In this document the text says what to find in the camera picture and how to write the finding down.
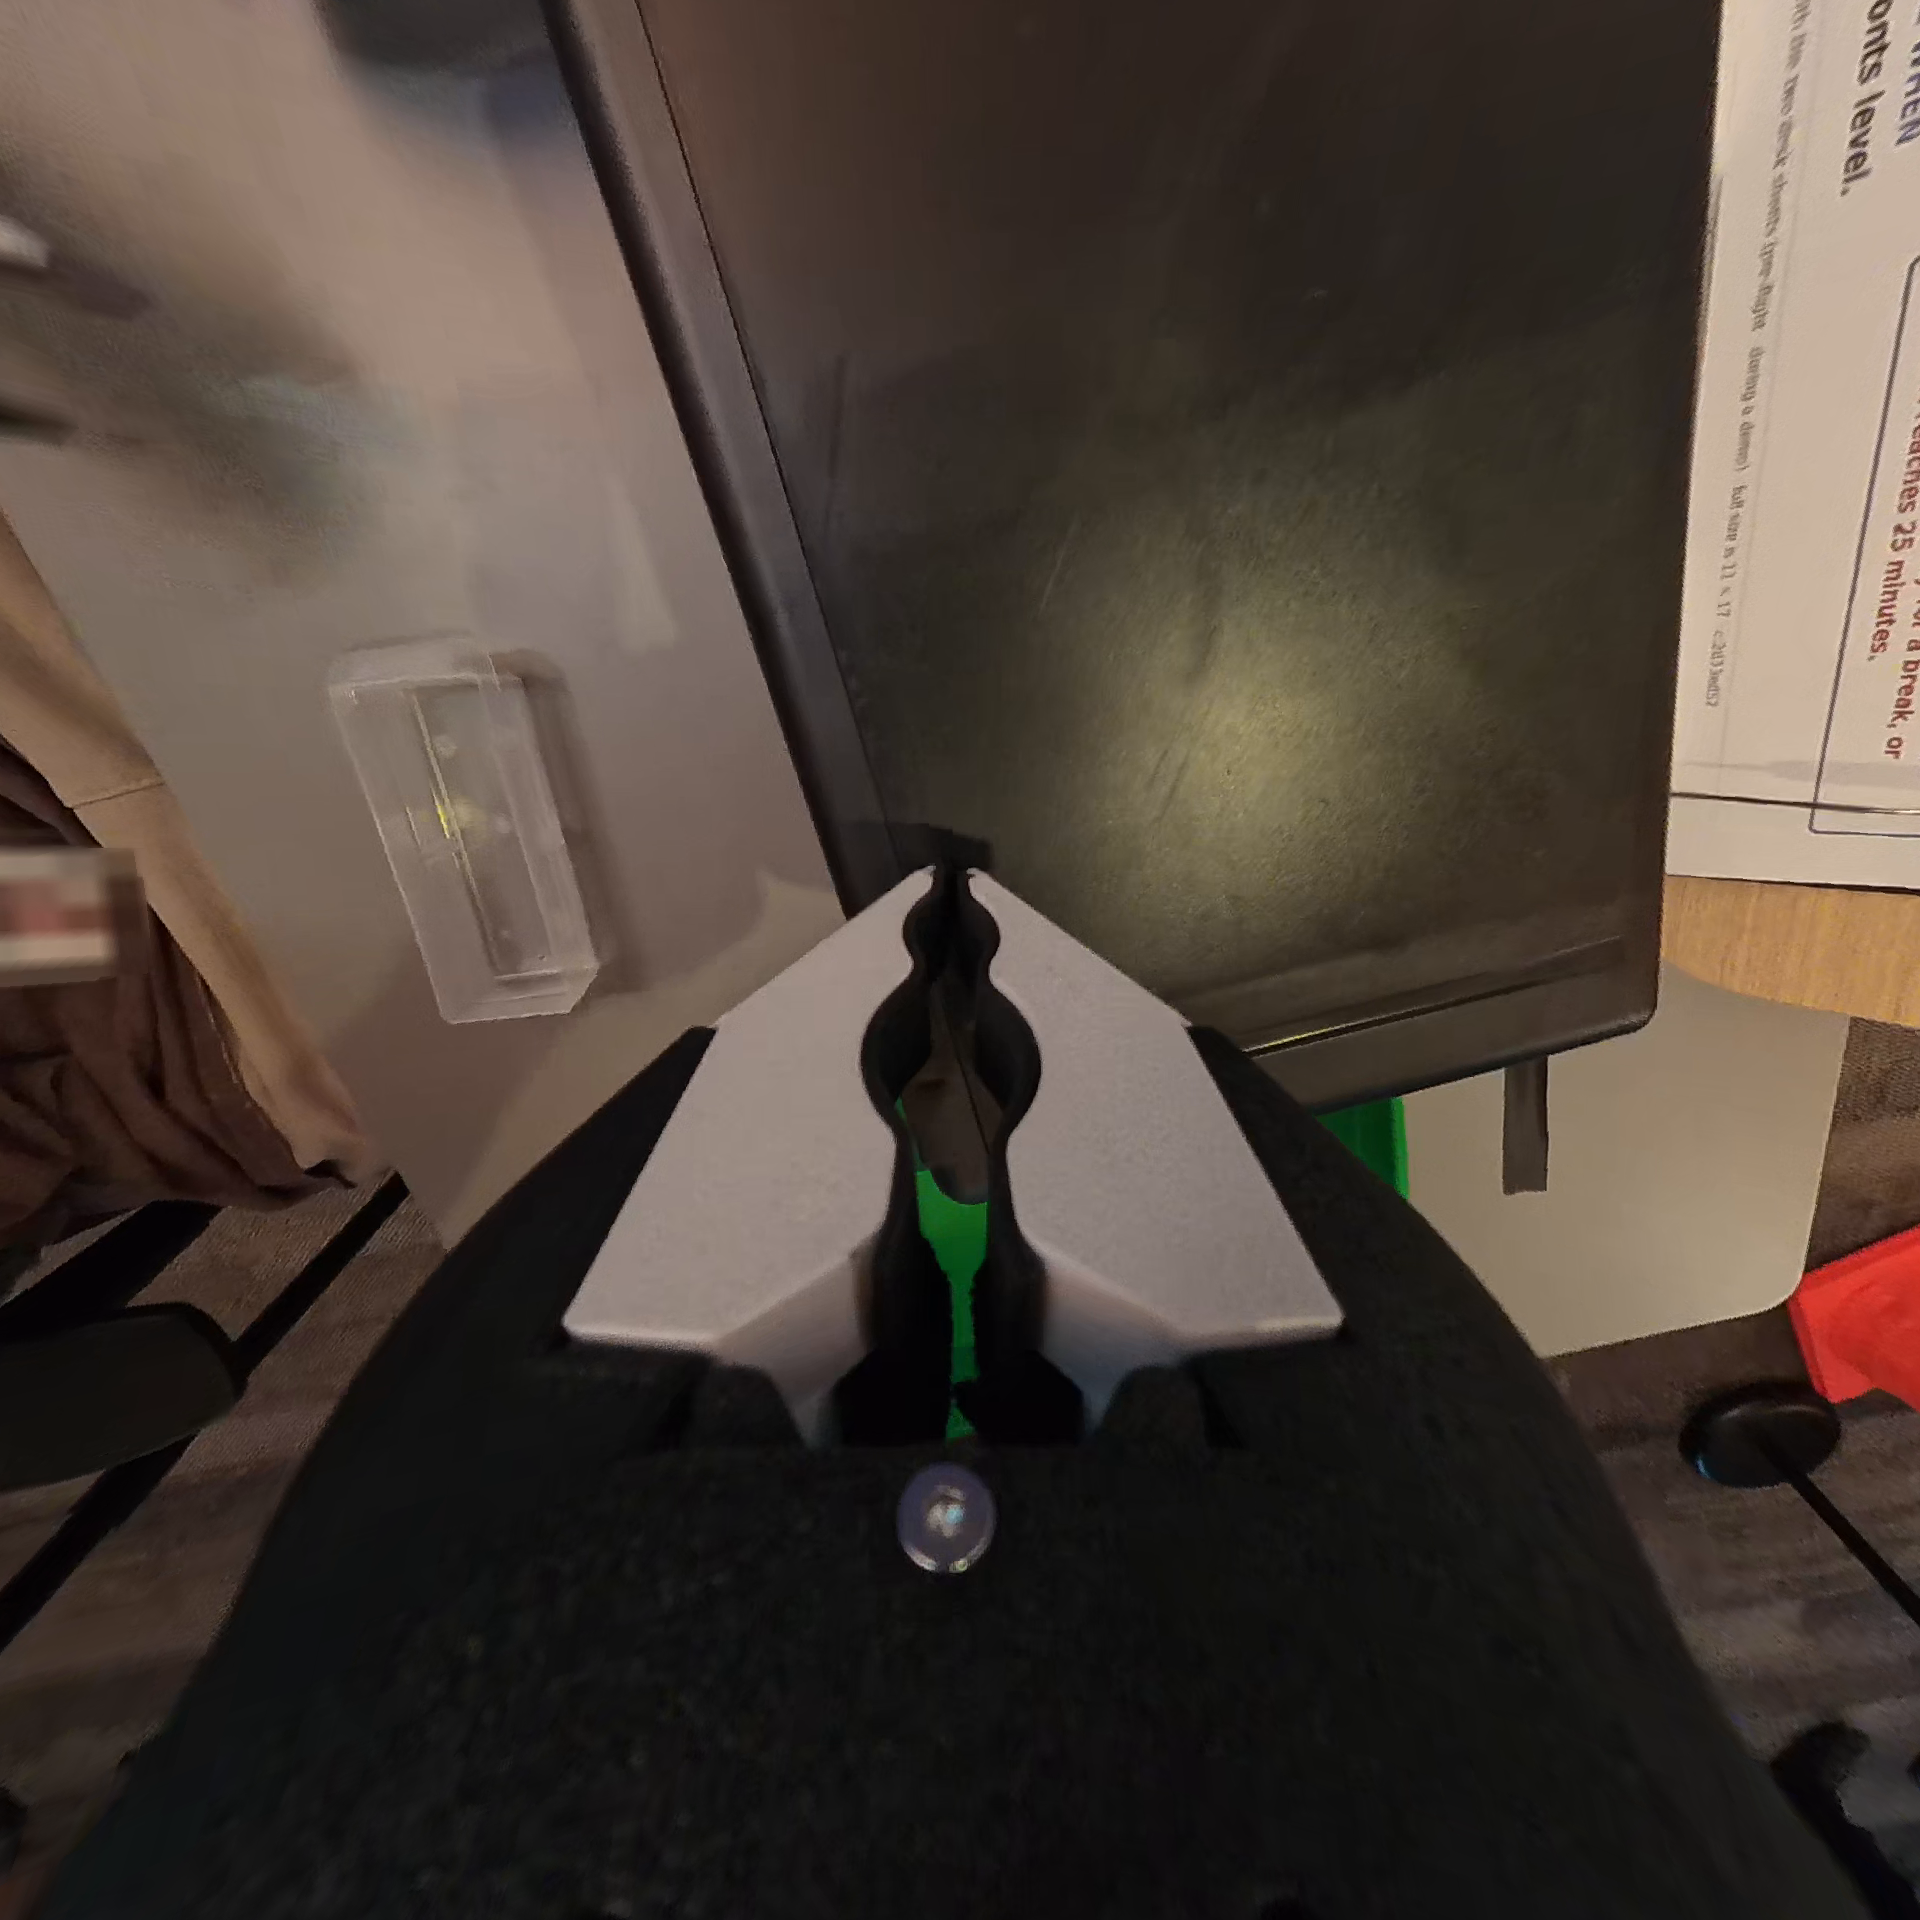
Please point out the black chair base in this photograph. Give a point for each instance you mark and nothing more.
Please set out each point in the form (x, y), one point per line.
(1757, 1435)
(105, 1394)

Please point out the green plastic object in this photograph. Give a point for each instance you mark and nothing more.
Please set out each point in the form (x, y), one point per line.
(1362, 1147)

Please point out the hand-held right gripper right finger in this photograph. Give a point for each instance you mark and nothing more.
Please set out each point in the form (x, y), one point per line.
(1154, 1170)

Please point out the light wooden board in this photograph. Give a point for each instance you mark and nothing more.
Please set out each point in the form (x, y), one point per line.
(1769, 945)

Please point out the black drawer cabinet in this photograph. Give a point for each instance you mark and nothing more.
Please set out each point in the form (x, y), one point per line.
(1200, 451)

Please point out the red plastic object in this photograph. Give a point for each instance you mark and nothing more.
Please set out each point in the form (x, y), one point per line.
(1862, 1328)

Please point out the printed paper sheet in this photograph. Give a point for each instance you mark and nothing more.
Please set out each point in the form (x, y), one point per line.
(1785, 451)

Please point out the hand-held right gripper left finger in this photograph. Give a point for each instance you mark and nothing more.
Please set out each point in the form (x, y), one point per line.
(750, 1170)

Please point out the person's brown clothing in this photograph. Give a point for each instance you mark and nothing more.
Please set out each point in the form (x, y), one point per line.
(166, 1079)

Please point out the clear plastic drawer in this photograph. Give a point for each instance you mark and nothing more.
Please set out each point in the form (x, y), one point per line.
(464, 840)

